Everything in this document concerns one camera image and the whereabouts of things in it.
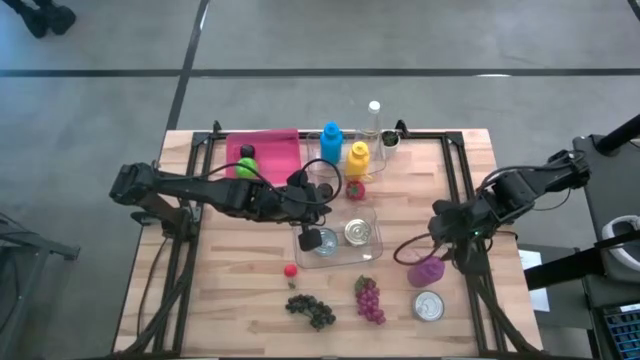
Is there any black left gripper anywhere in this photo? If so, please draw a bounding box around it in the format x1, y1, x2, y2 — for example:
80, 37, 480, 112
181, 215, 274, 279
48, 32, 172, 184
264, 169, 332, 226

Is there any tin can teal label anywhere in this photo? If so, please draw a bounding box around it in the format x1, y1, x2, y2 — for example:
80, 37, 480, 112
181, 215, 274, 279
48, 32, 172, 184
313, 227, 340, 258

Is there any blue squeeze bottle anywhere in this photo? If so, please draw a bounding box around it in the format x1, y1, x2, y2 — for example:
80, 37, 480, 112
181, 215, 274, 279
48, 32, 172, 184
319, 121, 345, 167

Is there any green apple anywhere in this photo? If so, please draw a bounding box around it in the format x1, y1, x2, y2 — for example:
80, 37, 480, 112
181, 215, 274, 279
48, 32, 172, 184
234, 156, 261, 180

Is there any yellow squeeze bottle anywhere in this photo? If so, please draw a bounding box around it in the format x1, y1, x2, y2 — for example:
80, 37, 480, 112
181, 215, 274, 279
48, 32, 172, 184
344, 140, 371, 182

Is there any black grape bunch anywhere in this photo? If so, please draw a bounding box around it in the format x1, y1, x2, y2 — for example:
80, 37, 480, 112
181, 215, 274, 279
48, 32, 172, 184
285, 293, 337, 332

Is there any pink plastic bin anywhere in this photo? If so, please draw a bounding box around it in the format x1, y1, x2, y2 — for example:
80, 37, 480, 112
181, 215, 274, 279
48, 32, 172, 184
225, 128, 304, 187

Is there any clear plastic container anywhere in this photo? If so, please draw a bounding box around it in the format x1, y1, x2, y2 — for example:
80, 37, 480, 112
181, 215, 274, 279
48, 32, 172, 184
306, 130, 387, 180
291, 207, 385, 270

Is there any red tomato toy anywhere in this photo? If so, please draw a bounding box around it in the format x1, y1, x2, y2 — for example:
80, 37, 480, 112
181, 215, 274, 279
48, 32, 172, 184
345, 180, 367, 202

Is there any large silver tin can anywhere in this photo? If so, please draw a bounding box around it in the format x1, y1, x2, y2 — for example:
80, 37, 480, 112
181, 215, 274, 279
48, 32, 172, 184
412, 290, 446, 322

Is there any succulent plant white pot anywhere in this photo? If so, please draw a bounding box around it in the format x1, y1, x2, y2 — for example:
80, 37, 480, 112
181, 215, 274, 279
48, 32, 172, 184
380, 129, 402, 154

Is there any clear bottle white cap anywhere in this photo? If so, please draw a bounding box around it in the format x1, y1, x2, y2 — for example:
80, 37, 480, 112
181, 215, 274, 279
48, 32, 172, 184
360, 100, 384, 139

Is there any red grape bunch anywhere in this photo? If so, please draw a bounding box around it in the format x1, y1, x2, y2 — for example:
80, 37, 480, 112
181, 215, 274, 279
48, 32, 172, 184
354, 274, 387, 326

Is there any white curved device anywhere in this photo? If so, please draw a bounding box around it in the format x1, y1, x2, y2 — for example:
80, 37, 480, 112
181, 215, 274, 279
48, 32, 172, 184
601, 214, 640, 274

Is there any dark grey side cart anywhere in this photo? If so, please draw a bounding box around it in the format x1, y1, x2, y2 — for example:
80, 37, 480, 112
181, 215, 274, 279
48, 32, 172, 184
522, 114, 640, 360

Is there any backlit keyboard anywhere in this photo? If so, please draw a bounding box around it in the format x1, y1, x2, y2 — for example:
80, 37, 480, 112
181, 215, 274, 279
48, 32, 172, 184
602, 302, 640, 360

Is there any black metal stand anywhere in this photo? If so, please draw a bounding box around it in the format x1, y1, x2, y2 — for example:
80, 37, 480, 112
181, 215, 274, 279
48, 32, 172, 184
0, 212, 81, 360

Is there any person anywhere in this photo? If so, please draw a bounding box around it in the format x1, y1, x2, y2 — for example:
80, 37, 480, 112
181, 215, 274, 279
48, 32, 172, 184
0, 0, 77, 40

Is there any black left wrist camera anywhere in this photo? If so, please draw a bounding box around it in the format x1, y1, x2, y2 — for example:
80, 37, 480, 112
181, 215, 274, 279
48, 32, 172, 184
297, 227, 324, 253

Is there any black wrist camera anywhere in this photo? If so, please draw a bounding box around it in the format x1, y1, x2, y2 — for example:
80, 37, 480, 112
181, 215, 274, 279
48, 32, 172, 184
297, 227, 324, 253
457, 247, 489, 276

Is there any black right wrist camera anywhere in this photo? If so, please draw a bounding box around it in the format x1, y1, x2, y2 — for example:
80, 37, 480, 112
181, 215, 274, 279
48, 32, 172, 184
457, 247, 489, 276

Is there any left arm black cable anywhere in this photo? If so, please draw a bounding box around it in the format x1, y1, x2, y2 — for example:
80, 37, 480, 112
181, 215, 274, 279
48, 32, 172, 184
199, 158, 344, 207

